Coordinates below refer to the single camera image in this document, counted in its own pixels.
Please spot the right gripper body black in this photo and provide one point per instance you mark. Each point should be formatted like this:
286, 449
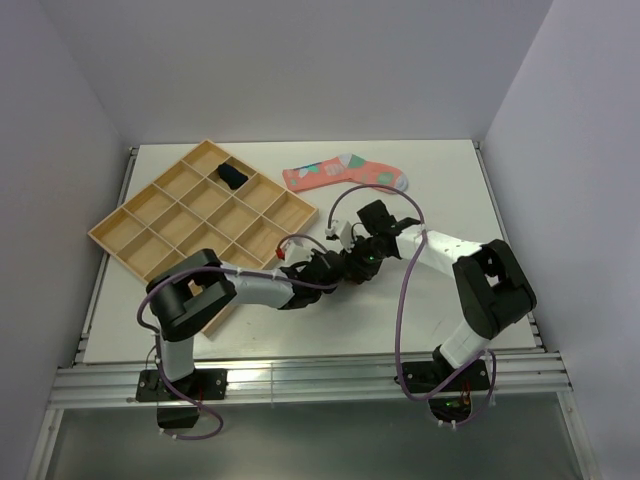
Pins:
364, 257

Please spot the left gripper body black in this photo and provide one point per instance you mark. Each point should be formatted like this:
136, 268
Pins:
317, 294

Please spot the navy ankle sock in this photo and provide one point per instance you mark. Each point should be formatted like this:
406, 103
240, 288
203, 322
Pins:
231, 176

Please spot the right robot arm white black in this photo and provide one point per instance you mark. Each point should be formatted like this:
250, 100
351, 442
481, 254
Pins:
492, 289

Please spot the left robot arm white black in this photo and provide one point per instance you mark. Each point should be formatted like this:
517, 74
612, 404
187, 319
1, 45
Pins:
181, 301

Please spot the pink patterned sock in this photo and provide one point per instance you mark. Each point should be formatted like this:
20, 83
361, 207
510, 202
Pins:
344, 168

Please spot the wooden compartment tray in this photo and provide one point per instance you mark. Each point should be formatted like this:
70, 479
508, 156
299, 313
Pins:
186, 209

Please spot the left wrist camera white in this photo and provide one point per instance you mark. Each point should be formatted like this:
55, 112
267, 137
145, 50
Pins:
292, 251

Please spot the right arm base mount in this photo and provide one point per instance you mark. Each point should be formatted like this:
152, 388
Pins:
454, 397

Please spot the aluminium frame rail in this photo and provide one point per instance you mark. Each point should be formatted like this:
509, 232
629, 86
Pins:
296, 380

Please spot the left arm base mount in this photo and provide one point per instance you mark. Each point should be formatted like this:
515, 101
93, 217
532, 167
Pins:
181, 404

